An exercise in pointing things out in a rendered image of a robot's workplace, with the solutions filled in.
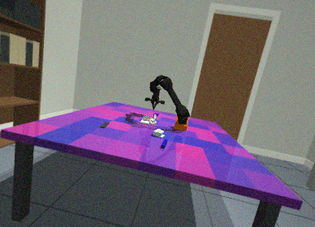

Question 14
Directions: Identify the grey flat bar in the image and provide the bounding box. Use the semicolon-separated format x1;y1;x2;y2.
100;122;109;128

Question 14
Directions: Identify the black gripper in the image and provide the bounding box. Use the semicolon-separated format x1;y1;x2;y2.
145;93;165;109

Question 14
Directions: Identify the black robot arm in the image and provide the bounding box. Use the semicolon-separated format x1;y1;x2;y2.
150;75;190;124

